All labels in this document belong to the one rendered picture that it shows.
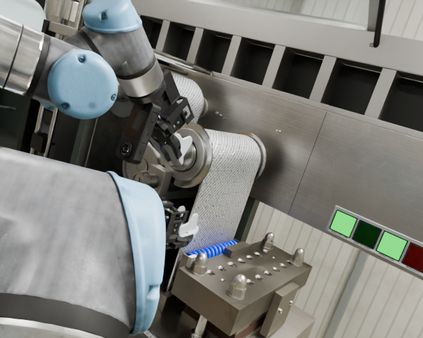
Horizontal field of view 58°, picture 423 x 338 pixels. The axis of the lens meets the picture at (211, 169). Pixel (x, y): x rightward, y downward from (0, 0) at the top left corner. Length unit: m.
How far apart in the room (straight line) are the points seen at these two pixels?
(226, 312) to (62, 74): 0.54
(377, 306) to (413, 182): 1.63
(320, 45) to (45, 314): 0.97
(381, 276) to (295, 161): 1.54
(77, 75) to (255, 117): 0.76
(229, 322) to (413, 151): 0.57
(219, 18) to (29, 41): 0.89
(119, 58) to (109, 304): 0.42
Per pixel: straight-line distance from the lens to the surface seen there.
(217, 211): 0.93
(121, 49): 0.60
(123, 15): 0.59
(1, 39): 0.46
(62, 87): 0.44
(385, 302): 2.54
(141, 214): 0.27
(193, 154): 0.81
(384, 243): 1.01
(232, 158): 0.89
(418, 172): 0.99
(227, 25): 1.25
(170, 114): 0.71
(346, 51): 1.07
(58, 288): 0.25
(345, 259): 2.55
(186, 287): 0.83
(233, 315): 0.78
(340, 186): 1.03
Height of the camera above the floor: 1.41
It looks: 12 degrees down
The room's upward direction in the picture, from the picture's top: 18 degrees clockwise
